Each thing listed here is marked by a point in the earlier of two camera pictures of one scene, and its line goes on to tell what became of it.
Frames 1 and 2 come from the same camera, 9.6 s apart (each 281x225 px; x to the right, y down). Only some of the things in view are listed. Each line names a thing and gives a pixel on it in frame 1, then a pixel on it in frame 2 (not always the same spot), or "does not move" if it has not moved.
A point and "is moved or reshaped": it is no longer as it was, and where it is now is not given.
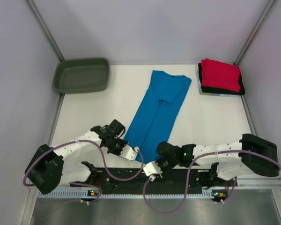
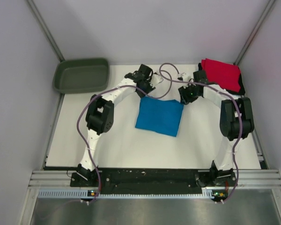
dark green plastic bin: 79,76 does not move
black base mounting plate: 118,180 does not move
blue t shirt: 153,121 is moved or reshaped
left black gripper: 123,144 → 150,87
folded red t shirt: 217,74 does not move
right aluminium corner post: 255,31 does not move
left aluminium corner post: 42,22 does not move
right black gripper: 158,161 → 185,99
